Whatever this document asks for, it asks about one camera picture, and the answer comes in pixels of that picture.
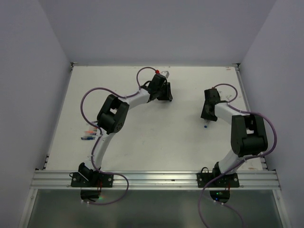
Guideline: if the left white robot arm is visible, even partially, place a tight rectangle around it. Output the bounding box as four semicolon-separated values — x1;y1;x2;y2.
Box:
72;70;173;187

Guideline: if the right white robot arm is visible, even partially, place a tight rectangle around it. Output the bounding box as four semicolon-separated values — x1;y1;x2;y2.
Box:
201;88;268;187

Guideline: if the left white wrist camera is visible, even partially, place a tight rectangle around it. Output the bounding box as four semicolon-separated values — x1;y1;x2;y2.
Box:
160;71;170;79

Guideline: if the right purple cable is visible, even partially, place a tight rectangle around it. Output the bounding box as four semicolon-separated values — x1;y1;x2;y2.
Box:
198;83;277;228

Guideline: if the purple cable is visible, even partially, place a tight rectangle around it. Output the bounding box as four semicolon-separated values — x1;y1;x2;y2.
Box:
198;83;277;228
80;66;159;206

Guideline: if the aluminium right side rail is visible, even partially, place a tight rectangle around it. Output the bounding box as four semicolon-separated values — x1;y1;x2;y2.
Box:
234;64;268;161

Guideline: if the aluminium rail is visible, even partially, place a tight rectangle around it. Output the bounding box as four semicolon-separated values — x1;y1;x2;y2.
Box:
234;64;268;161
30;171;280;190

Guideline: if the aluminium front rail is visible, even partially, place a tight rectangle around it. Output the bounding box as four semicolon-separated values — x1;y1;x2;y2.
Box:
30;171;280;190

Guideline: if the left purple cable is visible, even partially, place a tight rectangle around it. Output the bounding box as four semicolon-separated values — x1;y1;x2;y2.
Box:
80;66;159;206

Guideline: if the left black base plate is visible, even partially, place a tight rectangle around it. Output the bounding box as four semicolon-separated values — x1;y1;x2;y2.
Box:
69;171;114;188

